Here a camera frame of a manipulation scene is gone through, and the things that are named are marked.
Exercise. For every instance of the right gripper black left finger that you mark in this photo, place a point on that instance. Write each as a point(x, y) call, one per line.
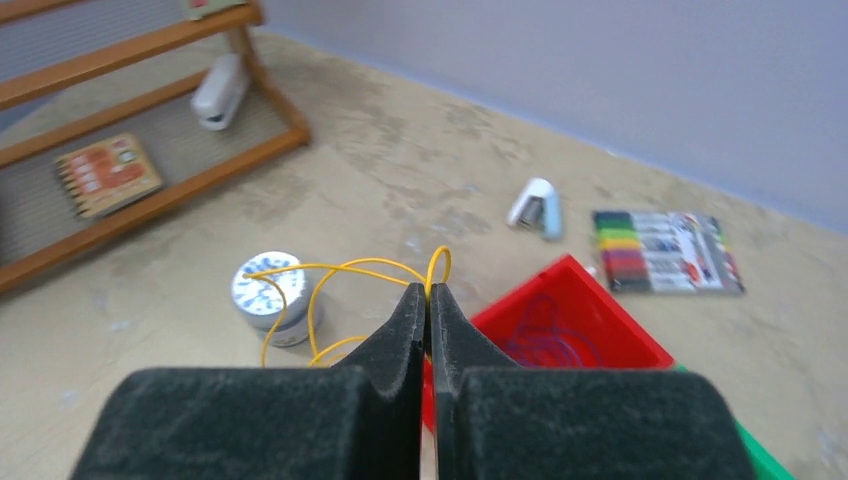
point(359, 419)

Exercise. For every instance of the red plastic bin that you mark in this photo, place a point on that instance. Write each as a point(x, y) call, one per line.
point(559, 318)

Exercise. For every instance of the orange card pack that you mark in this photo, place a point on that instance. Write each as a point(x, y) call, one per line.
point(107, 175)

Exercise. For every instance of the small blue stapler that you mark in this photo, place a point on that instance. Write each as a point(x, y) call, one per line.
point(538, 207)

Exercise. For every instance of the marker pen pack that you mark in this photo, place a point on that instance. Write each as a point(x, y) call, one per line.
point(668, 252)

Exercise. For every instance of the blue white round tin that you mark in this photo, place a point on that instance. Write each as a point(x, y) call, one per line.
point(261, 304)

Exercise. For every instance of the white stapler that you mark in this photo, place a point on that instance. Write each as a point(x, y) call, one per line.
point(217, 99)

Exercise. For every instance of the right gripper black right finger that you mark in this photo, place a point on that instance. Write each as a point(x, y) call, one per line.
point(495, 419)

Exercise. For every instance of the green plastic bin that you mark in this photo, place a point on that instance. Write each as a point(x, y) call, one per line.
point(765, 465)

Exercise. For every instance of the white red box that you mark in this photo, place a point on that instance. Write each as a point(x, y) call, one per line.
point(198, 9)

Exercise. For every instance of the wooden rack shelf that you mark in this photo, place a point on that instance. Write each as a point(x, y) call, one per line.
point(90, 70)

